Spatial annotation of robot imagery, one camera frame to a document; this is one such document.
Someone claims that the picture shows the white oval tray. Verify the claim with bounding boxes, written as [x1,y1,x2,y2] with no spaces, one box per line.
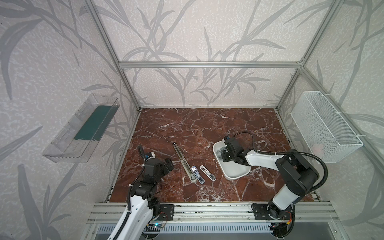
[213,140,251,181]

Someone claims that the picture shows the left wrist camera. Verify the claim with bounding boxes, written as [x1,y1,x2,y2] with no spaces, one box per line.
[145,152,156,161]

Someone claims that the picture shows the small white stapler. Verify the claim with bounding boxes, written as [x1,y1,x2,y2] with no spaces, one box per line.
[200,165,217,182]

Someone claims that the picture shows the clear plastic wall bin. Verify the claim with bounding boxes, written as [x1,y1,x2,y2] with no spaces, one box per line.
[42,94,120,163]

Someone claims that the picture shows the green circuit board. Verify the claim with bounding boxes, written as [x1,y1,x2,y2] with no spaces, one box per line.
[146,223,166,232]

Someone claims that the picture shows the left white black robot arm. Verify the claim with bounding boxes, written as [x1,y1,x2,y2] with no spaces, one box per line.
[109,145,174,240]

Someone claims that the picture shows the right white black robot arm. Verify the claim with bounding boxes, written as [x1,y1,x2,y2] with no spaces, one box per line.
[221,131,329,220]

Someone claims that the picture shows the white wire mesh basket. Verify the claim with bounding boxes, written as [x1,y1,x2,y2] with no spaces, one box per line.
[291,91,364,164]

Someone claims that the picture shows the pink object in basket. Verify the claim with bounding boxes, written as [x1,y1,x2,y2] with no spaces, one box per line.
[311,143,324,155]

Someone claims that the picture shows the beige black long stapler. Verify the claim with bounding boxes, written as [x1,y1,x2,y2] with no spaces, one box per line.
[173,143,197,183]

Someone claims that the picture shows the small blue stapler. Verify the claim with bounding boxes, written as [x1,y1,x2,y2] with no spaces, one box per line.
[191,166,205,185]

